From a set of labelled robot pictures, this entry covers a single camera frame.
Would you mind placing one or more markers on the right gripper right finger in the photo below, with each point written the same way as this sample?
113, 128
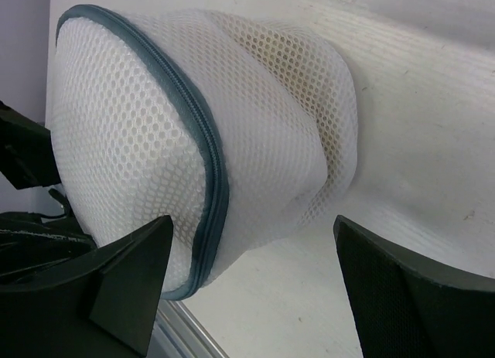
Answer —
405, 304

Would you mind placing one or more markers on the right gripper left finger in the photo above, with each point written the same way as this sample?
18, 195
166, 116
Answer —
62, 296

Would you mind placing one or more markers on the white mesh laundry bag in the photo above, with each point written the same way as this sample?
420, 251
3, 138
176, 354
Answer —
243, 131

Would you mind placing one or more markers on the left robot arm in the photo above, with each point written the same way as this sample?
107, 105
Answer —
23, 180

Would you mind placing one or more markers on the aluminium front rail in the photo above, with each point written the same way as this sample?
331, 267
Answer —
178, 334

